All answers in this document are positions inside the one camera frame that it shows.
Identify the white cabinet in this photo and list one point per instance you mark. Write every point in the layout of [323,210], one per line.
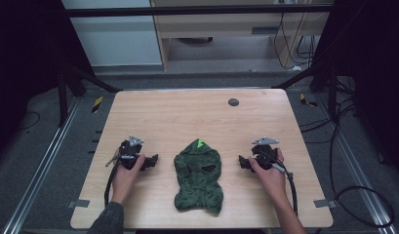
[115,39]

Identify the grey table bracket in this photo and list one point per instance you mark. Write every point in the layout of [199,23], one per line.
[324,203]
[78,203]

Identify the grey round table grommet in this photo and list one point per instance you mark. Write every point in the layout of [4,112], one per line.
[233,102]

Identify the person's right hand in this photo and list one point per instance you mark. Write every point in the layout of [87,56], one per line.
[271,182]

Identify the person's left hand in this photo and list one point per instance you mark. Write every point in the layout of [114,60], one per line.
[125,178]

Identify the aluminium floor rail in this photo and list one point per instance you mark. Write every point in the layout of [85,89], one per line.
[41,169]
[356,169]

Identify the black horizontal frame bar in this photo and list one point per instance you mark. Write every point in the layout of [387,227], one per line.
[193,10]

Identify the black frame stand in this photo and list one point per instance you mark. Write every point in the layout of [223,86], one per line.
[332,94]
[63,97]

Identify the green fleece pet hoodie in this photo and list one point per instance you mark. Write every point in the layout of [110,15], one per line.
[198,177]

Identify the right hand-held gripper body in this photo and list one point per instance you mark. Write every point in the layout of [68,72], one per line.
[264,152]

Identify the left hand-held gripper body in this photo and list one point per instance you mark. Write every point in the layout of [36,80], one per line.
[130,150]

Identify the yellow black hazard tape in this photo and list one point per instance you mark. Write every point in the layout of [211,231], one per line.
[97,104]
[307,101]

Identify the black curtain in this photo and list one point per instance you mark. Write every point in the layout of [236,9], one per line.
[372,71]
[28,65]

